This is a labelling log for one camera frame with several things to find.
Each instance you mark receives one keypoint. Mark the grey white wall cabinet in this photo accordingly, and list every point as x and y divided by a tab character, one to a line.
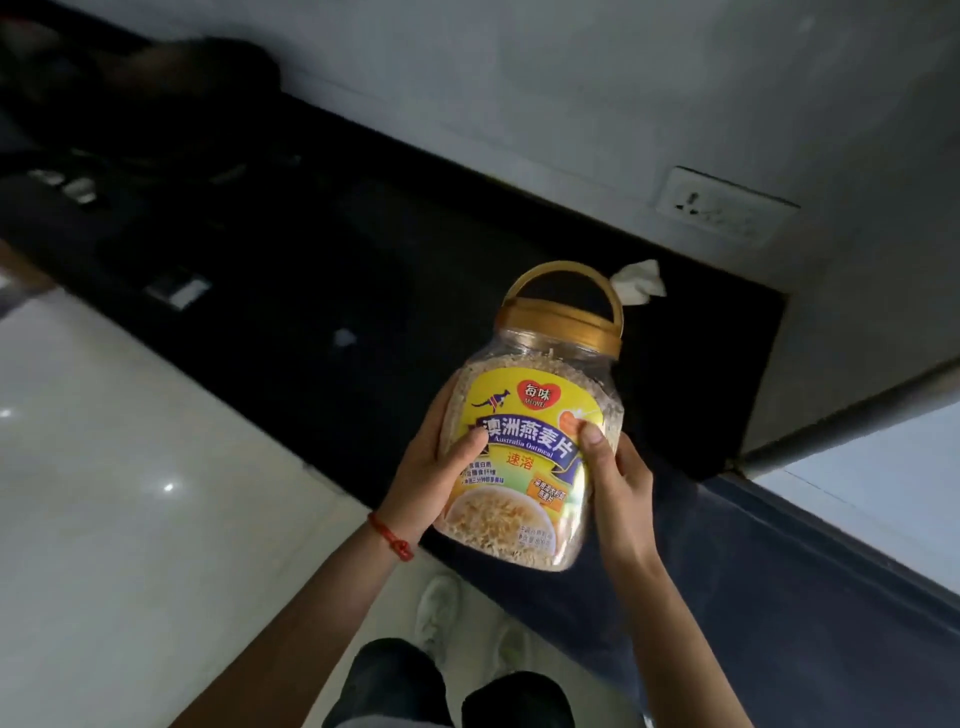
862	337

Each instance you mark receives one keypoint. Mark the person's left hand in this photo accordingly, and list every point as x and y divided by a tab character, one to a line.
420	487

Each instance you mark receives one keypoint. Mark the white tissue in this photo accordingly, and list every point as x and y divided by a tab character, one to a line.
637	283

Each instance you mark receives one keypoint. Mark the white wall socket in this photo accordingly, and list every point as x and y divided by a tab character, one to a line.
720	206

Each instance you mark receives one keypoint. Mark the dark blue jeans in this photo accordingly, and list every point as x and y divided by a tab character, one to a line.
390	686

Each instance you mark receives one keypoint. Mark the person's right forearm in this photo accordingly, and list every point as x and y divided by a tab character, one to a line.
675	652

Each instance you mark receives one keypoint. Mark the black stone countertop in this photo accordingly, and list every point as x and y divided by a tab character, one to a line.
675	360

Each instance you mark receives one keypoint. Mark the clear oatmeal jar gold lid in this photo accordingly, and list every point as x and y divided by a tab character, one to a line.
525	390

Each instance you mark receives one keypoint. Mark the white sneaker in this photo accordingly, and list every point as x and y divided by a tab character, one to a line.
439	615
514	649

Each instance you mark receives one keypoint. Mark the person's left forearm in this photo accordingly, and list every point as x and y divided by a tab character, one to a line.
300	637

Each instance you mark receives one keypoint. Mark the person's right hand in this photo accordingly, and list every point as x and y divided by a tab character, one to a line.
626	510

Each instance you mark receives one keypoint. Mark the black wok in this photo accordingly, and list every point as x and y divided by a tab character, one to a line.
202	82

